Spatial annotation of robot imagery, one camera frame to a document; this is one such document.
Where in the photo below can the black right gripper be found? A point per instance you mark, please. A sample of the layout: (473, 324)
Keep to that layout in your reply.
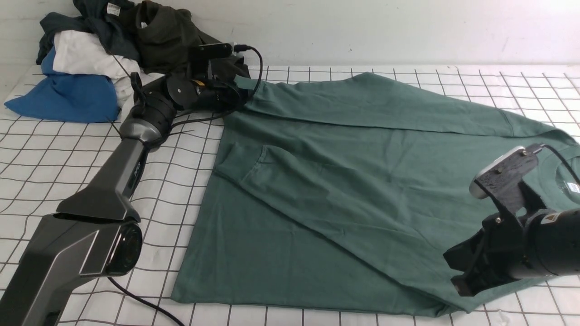
(498, 254)

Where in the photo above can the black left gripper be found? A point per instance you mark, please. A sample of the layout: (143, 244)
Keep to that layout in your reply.
(204, 95)

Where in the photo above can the green long-sleeved shirt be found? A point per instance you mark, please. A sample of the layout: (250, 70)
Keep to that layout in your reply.
(344, 195)

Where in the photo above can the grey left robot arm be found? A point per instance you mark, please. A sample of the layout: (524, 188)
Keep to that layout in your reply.
(95, 232)

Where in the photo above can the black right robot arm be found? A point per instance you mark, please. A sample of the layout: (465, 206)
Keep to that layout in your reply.
(555, 243)

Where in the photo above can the dark olive shirt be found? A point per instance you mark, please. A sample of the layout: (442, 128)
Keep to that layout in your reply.
(163, 36)

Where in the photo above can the blue shirt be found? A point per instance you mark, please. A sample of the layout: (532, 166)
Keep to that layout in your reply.
(77, 98)

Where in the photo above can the dark navy shirt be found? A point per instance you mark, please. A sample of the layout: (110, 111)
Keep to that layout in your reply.
(98, 17)

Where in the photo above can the white shirt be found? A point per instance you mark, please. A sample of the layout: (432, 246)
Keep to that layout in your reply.
(82, 53)

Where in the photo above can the white grid-pattern tablecloth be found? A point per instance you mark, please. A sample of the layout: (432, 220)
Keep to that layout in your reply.
(44, 162)

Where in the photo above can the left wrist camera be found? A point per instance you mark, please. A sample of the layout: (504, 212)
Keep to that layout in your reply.
(199, 58)

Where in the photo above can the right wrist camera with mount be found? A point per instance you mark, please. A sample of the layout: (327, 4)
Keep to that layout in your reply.
(502, 181)

